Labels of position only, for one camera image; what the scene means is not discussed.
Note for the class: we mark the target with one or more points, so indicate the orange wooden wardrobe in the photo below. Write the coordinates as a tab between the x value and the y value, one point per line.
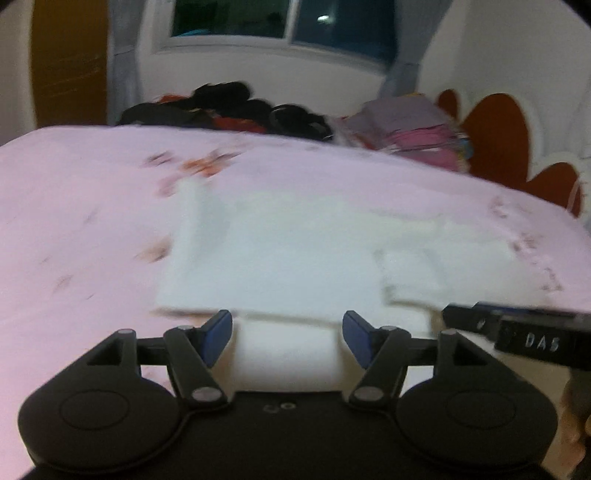
69	64

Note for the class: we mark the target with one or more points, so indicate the pink floral bedsheet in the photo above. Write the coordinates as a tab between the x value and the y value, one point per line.
78	221

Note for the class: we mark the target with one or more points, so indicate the stack of folded clothes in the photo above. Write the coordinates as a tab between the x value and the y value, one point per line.
406	129

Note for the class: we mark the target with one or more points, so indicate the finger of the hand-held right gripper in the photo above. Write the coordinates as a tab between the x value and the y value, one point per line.
466	318

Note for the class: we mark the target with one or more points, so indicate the pile of dark clothes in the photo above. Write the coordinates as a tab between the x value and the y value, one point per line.
217	108

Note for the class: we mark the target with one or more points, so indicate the white cloth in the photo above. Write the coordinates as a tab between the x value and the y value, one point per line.
286	258

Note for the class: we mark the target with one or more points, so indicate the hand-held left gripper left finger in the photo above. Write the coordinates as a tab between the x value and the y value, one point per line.
217	337

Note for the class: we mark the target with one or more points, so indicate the red-brown scalloped headboard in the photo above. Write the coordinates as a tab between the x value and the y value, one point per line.
498	134

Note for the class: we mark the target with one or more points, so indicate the window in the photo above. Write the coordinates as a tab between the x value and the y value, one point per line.
281	23

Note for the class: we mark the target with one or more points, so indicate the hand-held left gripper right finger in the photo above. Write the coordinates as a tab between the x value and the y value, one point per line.
358	337

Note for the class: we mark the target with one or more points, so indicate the grey curtain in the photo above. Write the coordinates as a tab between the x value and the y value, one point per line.
406	60
123	55

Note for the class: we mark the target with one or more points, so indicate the person's right hand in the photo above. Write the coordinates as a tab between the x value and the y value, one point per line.
575	427

